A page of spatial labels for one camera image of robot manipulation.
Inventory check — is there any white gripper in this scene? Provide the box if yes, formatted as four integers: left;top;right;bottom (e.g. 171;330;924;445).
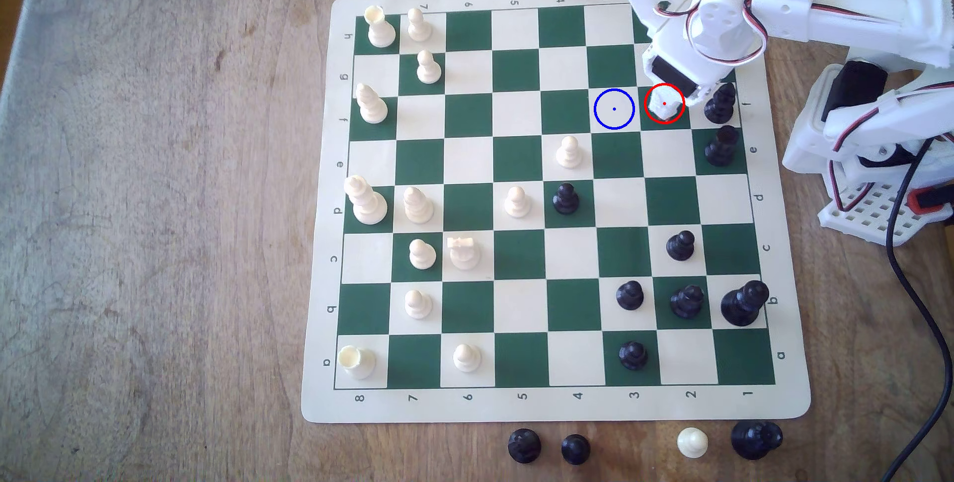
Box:
621;0;769;122

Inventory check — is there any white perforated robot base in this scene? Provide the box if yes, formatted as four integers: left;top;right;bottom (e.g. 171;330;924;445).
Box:
818;180;954;248

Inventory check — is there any black chess king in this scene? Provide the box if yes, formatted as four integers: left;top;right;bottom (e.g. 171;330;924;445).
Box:
704;125;741;167

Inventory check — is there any black chess queen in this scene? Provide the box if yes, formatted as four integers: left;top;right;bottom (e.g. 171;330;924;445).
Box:
720;280;770;328

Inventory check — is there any white chess knight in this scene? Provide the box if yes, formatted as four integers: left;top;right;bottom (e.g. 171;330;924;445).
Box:
447;236;481;270

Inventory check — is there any white chess bishop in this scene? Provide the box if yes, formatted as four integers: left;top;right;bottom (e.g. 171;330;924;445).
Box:
402;186;435;225
355;83;389;124

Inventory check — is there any white chess rook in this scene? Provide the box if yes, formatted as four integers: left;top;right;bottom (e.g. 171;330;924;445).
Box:
364;5;398;48
337;345;377;380

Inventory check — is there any white chess queen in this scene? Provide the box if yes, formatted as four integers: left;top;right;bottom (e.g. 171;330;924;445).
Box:
343;175;389;226

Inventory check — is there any green and cream chess mat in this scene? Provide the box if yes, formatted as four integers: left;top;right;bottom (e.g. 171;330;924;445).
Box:
301;0;812;424

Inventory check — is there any black chess rook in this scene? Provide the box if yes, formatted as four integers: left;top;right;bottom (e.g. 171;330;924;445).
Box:
731;421;784;461

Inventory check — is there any red clamp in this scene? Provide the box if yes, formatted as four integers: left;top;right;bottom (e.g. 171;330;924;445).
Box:
908;185;954;216

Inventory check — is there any black pawn off-board bottom left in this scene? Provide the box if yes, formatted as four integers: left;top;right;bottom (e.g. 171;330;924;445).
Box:
507;428;542;465

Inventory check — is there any thick black cable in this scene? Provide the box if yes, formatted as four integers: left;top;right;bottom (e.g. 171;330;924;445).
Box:
879;135;954;482

